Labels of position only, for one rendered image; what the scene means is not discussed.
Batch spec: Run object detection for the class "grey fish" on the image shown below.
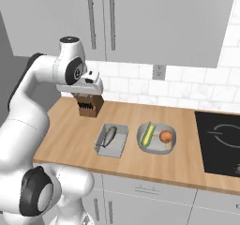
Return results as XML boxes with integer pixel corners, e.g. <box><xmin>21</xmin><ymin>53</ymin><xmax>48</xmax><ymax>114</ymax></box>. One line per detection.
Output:
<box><xmin>95</xmin><ymin>125</ymin><xmax>118</xmax><ymax>149</ymax></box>

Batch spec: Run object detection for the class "grey cupboard door handle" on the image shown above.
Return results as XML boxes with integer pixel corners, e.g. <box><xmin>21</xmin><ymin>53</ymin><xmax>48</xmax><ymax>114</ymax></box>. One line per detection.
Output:
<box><xmin>108</xmin><ymin>0</ymin><xmax>117</xmax><ymax>52</ymax></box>
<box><xmin>86</xmin><ymin>0</ymin><xmax>98</xmax><ymax>51</ymax></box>

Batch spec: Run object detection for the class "grey wall socket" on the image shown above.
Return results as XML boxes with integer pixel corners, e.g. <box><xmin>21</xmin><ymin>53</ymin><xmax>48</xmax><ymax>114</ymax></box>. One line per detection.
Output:
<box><xmin>152</xmin><ymin>64</ymin><xmax>168</xmax><ymax>81</ymax></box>

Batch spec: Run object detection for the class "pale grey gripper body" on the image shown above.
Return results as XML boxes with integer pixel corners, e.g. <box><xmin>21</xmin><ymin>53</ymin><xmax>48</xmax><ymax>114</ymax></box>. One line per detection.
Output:
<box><xmin>55</xmin><ymin>77</ymin><xmax>104</xmax><ymax>97</ymax></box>

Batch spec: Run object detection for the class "yellow corn cob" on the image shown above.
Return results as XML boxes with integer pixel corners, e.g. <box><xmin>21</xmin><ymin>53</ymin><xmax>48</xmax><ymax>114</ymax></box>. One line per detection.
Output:
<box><xmin>139</xmin><ymin>121</ymin><xmax>158</xmax><ymax>148</ymax></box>

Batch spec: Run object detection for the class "grey round container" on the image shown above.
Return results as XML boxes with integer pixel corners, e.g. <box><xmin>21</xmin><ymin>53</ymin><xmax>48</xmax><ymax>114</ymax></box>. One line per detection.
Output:
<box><xmin>136</xmin><ymin>122</ymin><xmax>177</xmax><ymax>156</ymax></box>

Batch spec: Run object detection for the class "grey wall cupboard door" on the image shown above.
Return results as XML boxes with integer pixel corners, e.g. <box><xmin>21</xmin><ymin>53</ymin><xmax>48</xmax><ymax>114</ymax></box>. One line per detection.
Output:
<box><xmin>0</xmin><ymin>0</ymin><xmax>108</xmax><ymax>63</ymax></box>
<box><xmin>101</xmin><ymin>0</ymin><xmax>238</xmax><ymax>69</ymax></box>

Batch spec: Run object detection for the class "grey base door handle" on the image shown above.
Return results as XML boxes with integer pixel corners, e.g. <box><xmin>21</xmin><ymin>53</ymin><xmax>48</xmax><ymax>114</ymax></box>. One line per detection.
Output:
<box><xmin>107</xmin><ymin>200</ymin><xmax>114</xmax><ymax>225</ymax></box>
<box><xmin>93</xmin><ymin>198</ymin><xmax>100</xmax><ymax>222</ymax></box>

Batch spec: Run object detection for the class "grey rectangular container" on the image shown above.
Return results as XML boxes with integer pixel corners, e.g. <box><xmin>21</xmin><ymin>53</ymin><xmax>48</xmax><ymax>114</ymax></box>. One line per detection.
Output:
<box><xmin>93</xmin><ymin>123</ymin><xmax>129</xmax><ymax>158</ymax></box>

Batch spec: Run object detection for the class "black hob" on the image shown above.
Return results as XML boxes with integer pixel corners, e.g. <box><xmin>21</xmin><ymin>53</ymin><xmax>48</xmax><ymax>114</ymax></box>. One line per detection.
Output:
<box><xmin>194</xmin><ymin>110</ymin><xmax>240</xmax><ymax>178</ymax></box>

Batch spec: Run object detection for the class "brown wooden knife block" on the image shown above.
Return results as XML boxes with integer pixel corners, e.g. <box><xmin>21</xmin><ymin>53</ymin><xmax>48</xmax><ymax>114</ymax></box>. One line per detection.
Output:
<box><xmin>77</xmin><ymin>94</ymin><xmax>105</xmax><ymax>118</ymax></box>

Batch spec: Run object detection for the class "orange onion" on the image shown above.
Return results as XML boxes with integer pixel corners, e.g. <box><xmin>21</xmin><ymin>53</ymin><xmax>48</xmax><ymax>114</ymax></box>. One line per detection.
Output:
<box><xmin>158</xmin><ymin>129</ymin><xmax>174</xmax><ymax>144</ymax></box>

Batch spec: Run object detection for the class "grey base cupboard door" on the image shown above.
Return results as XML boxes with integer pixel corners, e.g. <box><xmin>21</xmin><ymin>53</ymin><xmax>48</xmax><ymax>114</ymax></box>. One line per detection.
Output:
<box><xmin>102</xmin><ymin>190</ymin><xmax>196</xmax><ymax>225</ymax></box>
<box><xmin>187</xmin><ymin>205</ymin><xmax>240</xmax><ymax>225</ymax></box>
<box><xmin>82</xmin><ymin>188</ymin><xmax>106</xmax><ymax>225</ymax></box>

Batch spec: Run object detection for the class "grey drawer handle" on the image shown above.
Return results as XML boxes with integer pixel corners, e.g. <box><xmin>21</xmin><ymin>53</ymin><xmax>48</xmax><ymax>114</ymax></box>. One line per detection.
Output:
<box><xmin>134</xmin><ymin>186</ymin><xmax>160</xmax><ymax>195</ymax></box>

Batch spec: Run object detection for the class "grey drawer front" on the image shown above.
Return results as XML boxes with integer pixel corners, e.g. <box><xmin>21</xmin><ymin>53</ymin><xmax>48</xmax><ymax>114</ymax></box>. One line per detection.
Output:
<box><xmin>101</xmin><ymin>172</ymin><xmax>199</xmax><ymax>206</ymax></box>
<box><xmin>193</xmin><ymin>188</ymin><xmax>240</xmax><ymax>217</ymax></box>

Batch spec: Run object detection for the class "dark grey fridge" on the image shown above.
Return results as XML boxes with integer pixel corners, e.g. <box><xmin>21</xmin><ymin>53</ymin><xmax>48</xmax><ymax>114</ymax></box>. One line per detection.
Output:
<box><xmin>0</xmin><ymin>11</ymin><xmax>62</xmax><ymax>124</ymax></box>

